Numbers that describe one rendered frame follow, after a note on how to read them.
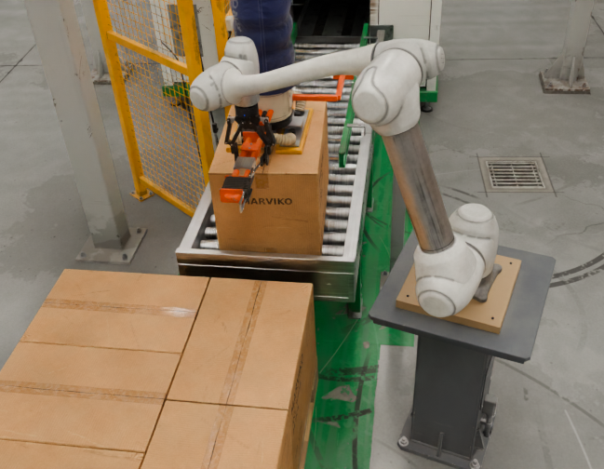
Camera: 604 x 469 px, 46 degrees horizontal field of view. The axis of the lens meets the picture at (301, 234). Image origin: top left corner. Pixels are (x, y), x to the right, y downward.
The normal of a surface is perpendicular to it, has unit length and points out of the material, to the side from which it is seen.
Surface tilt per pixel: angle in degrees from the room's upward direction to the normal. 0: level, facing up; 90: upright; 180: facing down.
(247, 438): 0
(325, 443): 0
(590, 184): 0
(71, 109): 90
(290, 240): 90
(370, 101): 87
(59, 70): 90
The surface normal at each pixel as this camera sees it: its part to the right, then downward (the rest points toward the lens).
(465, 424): -0.41, 0.57
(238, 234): -0.08, 0.61
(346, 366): -0.05, -0.79
